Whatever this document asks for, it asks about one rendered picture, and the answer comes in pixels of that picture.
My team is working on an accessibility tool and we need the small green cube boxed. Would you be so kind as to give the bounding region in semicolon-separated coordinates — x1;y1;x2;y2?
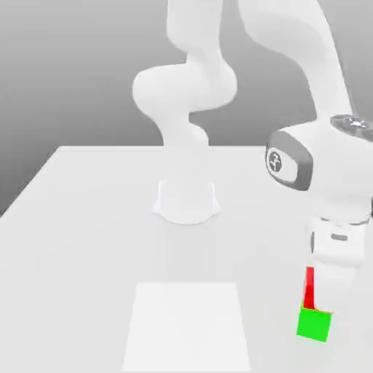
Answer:
296;301;334;342

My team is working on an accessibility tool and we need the small red cube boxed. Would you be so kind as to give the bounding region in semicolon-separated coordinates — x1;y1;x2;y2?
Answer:
302;266;335;315

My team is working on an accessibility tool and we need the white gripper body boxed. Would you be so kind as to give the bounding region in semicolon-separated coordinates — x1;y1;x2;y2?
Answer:
305;217;367;270

